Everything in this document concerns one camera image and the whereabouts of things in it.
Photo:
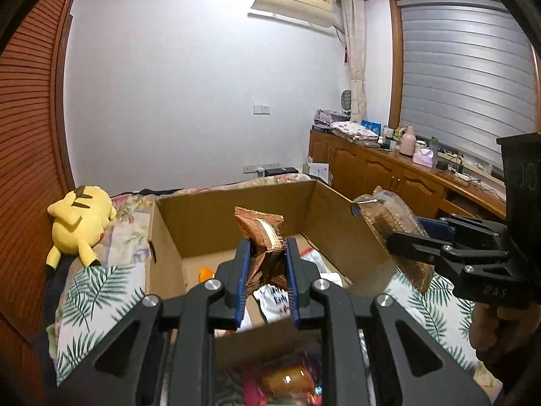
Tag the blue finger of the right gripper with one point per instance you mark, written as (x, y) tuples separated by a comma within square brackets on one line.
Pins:
[(408, 248), (436, 227)]

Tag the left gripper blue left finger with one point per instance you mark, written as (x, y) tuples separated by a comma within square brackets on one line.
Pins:
[(229, 308)]

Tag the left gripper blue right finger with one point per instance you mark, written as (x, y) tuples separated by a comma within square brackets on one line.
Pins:
[(306, 312)]

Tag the gold foil snack packet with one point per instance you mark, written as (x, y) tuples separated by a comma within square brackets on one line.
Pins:
[(267, 248)]

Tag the white red snack pouch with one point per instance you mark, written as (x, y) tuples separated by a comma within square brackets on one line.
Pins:
[(313, 256)]

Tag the clear sesame bar pack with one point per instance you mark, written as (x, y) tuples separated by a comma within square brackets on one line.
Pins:
[(386, 214)]

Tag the orange white snack packet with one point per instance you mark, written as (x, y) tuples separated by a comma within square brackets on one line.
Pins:
[(205, 274)]

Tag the white blue snack pouch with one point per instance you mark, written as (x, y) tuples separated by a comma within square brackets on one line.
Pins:
[(268, 304)]

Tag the person's right hand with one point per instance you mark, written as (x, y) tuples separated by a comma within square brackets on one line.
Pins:
[(495, 331)]

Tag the brown cardboard box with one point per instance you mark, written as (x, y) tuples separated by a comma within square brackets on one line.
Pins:
[(188, 232)]

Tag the pink tissue box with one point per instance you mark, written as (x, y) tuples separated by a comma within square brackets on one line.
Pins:
[(424, 157)]

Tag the pink thermos bottle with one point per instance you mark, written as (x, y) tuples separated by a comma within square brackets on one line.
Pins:
[(408, 141)]

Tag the wooden side cabinet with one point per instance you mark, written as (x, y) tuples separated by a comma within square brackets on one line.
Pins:
[(355, 170)]

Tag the pink wrapped brown snack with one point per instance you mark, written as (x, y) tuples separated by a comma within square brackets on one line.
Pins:
[(296, 379)]

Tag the folded floral cloth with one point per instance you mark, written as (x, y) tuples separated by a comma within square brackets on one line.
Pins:
[(340, 124)]

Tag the grey window blind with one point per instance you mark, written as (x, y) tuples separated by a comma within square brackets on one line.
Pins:
[(468, 75)]

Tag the small white fan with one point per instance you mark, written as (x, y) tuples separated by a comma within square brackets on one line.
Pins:
[(346, 102)]

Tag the yellow Pikachu plush toy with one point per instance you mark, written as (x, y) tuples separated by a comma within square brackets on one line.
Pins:
[(80, 219)]

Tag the leaf print bed sheet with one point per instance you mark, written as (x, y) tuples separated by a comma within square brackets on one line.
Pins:
[(98, 298)]

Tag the brown louvered wardrobe door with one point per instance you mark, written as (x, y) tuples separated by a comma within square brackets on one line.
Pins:
[(35, 172)]

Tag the beige curtain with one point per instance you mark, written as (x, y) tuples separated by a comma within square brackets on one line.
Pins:
[(354, 21)]

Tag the white air conditioner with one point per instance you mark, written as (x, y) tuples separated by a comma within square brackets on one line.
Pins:
[(317, 12)]

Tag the white wall switch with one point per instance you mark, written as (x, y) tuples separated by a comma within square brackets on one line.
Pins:
[(261, 110)]

